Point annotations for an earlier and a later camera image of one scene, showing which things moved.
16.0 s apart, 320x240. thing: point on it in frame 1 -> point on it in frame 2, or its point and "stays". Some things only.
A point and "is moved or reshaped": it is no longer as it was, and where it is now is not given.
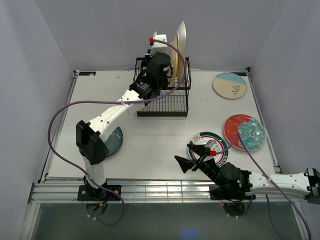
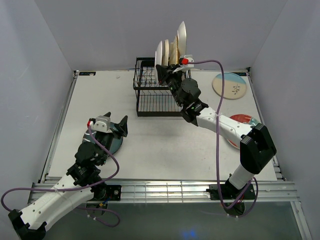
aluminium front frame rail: (139, 193) stays
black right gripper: (185, 164) -> (164, 71)
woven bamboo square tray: (174, 54) stays
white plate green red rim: (204, 137) is moved or reshaped
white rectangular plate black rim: (181, 45) stays
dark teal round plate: (114, 142) stays
